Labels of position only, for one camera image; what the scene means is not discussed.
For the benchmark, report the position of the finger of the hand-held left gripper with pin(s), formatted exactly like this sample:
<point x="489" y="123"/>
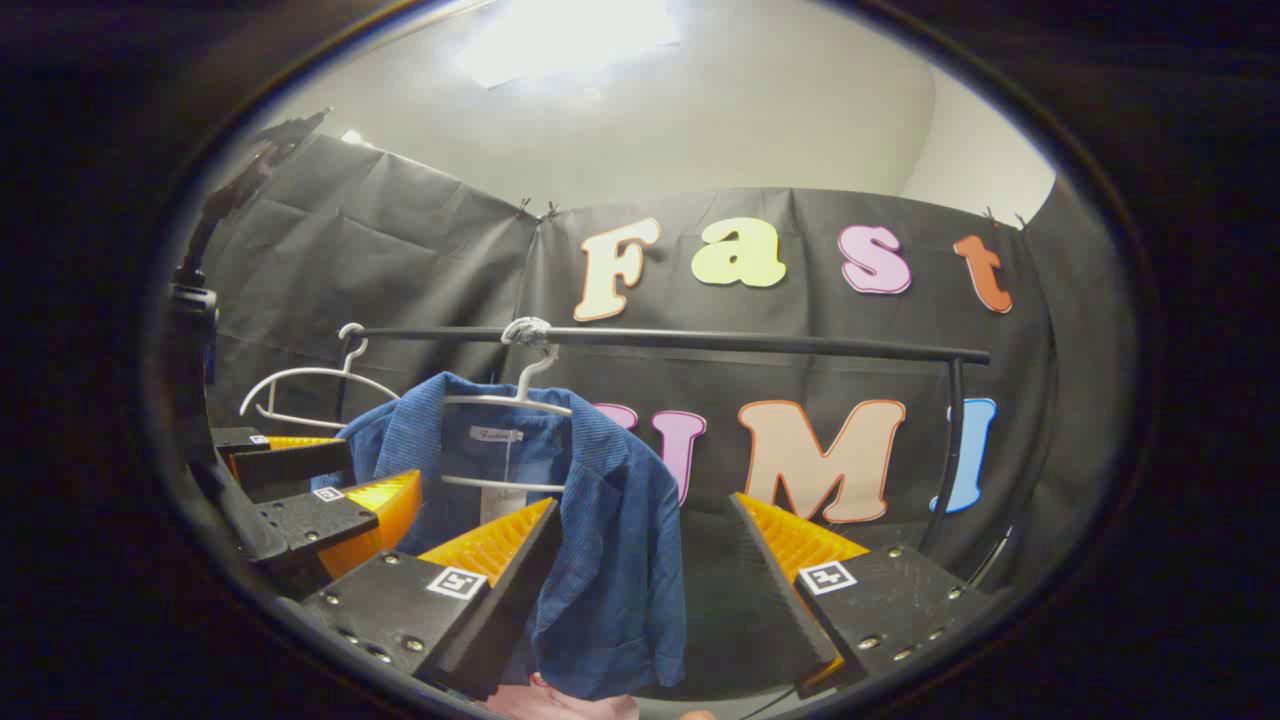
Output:
<point x="300" y="462"/>
<point x="310" y="520"/>

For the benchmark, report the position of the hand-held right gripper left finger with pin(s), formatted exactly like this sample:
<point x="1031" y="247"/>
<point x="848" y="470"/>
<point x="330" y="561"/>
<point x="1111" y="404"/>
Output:
<point x="510" y="600"/>

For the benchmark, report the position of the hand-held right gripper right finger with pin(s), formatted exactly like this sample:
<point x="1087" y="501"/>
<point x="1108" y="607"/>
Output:
<point x="790" y="610"/>

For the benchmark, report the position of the pink laundry hamper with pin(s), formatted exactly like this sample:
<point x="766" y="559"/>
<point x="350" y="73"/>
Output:
<point x="560" y="705"/>

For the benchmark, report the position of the white clothes hanger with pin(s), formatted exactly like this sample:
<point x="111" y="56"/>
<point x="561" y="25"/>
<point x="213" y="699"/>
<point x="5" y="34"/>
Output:
<point x="520" y="400"/>
<point x="300" y="375"/>

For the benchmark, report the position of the black backdrop cloth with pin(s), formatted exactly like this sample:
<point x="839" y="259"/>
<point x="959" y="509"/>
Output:
<point x="420" y="260"/>

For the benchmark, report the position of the ceiling light panel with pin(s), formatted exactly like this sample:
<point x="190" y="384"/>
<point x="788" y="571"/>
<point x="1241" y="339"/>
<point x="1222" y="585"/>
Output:
<point x="570" y="35"/>

